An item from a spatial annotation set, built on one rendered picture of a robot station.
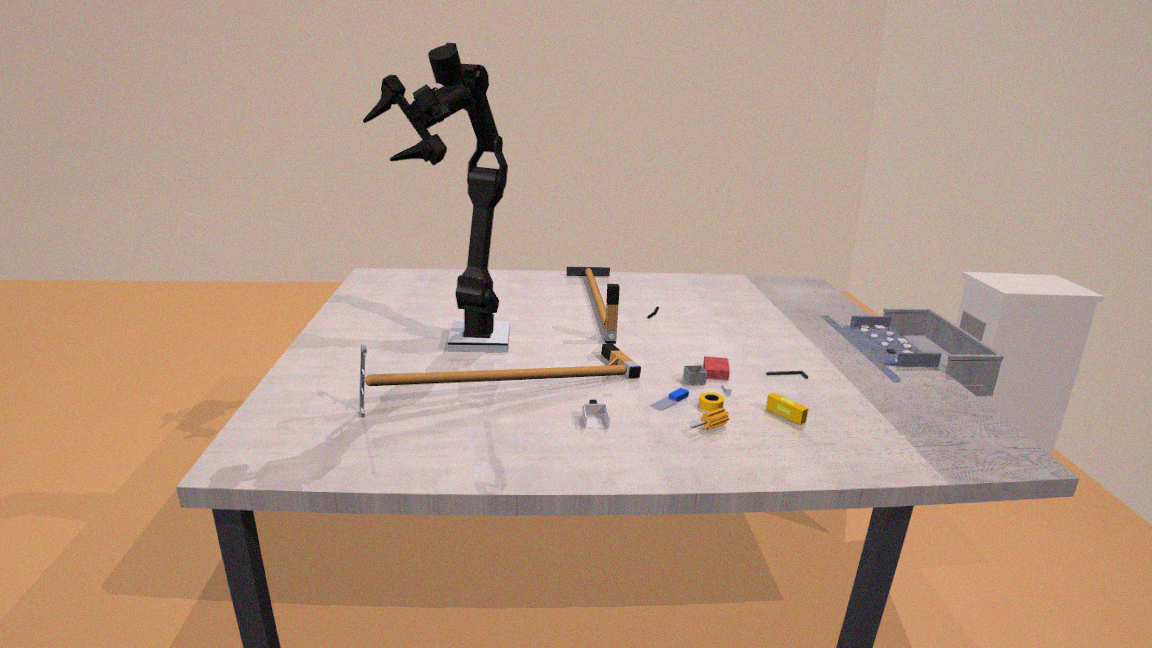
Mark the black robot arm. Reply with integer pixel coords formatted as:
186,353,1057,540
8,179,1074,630
414,43,508,338

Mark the red rectangular block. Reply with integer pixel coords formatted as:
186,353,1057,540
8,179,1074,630
703,357,730,380

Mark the long tan scraper with grey crossbar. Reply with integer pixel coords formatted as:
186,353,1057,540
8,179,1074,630
359,344,641,417

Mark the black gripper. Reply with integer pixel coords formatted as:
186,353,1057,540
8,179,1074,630
363,75,447,166

